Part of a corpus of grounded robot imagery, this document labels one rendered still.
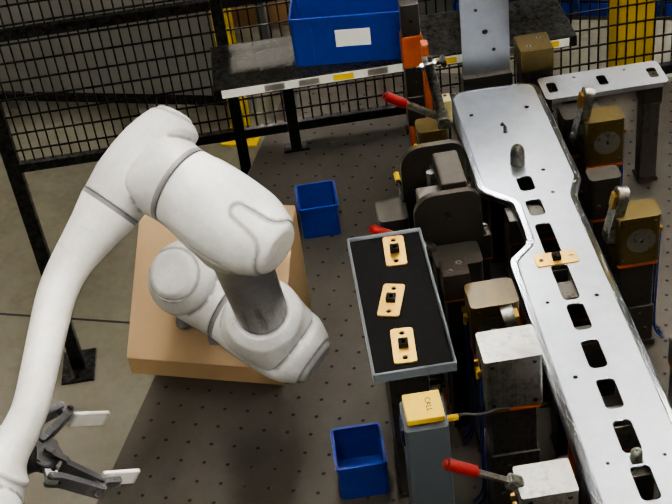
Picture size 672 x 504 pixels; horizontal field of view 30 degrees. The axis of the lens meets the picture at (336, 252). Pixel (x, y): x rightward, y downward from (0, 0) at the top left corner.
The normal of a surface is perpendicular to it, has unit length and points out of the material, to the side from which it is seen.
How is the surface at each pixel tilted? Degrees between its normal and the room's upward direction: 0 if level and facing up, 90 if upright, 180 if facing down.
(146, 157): 31
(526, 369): 90
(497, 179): 0
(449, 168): 0
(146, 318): 45
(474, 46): 90
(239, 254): 86
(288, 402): 0
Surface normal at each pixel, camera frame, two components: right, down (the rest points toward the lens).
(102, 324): -0.11, -0.78
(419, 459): 0.11, 0.61
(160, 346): -0.23, -0.11
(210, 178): 0.06, -0.50
